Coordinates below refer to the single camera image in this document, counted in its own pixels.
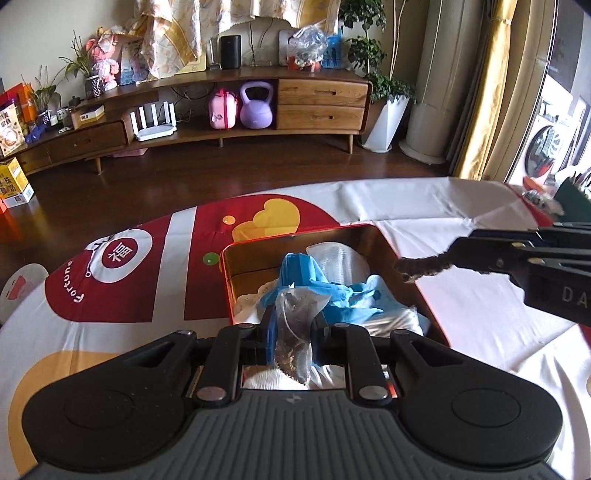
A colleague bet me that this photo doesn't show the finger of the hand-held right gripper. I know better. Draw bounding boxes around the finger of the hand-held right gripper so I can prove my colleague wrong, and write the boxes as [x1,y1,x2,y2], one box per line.
[451,225,556,278]

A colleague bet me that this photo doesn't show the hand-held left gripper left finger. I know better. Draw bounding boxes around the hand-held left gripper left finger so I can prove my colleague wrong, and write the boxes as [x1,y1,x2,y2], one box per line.
[131,318,278,409]

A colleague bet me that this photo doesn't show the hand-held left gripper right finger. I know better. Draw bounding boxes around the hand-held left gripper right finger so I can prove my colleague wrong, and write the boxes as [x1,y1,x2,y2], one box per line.
[312,318,464,404]

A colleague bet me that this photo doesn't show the clear bag with dark contents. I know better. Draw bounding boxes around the clear bag with dark contents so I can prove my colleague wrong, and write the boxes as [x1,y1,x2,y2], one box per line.
[274,289,331,385]

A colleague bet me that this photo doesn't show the blue nitrile glove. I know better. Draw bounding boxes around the blue nitrile glove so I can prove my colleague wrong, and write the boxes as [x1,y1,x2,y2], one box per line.
[260,252,385,325]

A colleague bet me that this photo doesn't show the brown scrunchie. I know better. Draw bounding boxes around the brown scrunchie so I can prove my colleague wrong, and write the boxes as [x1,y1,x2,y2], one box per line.
[396,251,461,284]

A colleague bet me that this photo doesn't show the red tin box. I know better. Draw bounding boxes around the red tin box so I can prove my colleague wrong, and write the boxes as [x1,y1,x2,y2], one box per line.
[220,224,452,400]

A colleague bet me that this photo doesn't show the white lace cloth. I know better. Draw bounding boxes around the white lace cloth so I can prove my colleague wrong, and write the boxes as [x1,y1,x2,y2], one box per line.
[236,282,279,321]

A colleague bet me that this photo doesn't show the printed tablecloth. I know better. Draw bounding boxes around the printed tablecloth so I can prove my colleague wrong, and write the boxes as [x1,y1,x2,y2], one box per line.
[0,176,591,477]

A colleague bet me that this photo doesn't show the dark green container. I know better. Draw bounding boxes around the dark green container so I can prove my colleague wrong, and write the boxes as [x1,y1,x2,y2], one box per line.
[553,167,591,224]

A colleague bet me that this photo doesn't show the crinkled clear plastic wrap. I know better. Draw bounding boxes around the crinkled clear plastic wrap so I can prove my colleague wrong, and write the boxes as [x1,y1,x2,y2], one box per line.
[305,241,371,288]

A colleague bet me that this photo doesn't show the washing machine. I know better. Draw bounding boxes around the washing machine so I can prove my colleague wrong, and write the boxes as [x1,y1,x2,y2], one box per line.
[521,96,583,186]

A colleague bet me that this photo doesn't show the yellow curtain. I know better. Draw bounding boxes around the yellow curtain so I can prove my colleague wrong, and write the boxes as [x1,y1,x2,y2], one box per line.
[449,0,533,182]

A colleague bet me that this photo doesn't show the tall plant in white pot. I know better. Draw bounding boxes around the tall plant in white pot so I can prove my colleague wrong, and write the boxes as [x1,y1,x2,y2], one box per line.
[338,0,417,154]

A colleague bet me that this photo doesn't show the white round column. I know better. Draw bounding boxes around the white round column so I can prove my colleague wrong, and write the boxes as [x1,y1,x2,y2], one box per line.
[398,0,502,165]

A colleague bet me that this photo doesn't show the purple kettlebell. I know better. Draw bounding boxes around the purple kettlebell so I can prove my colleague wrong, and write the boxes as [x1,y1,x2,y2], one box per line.
[238,80,277,129]

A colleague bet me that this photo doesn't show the pink toy case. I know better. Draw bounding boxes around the pink toy case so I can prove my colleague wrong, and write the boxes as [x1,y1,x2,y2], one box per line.
[207,89,240,130]

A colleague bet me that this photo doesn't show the wooden media cabinet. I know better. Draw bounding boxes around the wooden media cabinet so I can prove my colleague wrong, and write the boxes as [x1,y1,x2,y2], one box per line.
[13,65,375,177]

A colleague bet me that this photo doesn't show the white router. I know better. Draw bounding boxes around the white router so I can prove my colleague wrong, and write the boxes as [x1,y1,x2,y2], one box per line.
[130,102,179,142]

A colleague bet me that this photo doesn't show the clear bag of toys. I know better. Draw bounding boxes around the clear bag of toys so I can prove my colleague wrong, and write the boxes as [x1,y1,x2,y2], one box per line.
[285,24,327,73]

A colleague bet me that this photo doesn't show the flat white yellow box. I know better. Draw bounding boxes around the flat white yellow box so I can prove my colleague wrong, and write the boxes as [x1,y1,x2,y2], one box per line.
[71,104,106,130]

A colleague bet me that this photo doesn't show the black speaker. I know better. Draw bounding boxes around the black speaker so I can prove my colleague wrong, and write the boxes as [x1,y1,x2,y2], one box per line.
[219,34,243,70]

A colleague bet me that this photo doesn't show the yellow carton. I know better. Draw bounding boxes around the yellow carton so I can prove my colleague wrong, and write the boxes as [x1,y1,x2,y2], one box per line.
[0,157,36,207]

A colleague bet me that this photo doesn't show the picture card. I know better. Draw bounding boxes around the picture card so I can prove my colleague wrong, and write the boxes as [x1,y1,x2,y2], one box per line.
[119,39,149,86]

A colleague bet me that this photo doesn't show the plant in patterned pot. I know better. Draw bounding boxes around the plant in patterned pot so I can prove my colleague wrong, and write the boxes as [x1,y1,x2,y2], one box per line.
[59,30,105,99]

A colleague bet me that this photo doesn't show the cream lace cover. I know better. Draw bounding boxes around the cream lace cover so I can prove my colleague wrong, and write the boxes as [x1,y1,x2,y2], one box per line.
[128,0,343,80]

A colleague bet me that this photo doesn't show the pink doll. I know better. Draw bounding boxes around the pink doll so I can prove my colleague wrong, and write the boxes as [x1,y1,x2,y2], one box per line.
[85,27,123,91]

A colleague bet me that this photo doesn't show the small potted plant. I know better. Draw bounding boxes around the small potted plant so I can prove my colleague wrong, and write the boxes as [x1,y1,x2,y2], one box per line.
[22,64,62,127]

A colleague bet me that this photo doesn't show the cream cartoon snack box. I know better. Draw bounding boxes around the cream cartoon snack box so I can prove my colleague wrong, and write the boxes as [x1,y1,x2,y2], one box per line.
[0,103,27,156]

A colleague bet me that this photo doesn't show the orange paper bag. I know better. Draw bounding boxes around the orange paper bag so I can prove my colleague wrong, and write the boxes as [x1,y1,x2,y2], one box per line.
[0,82,36,121]

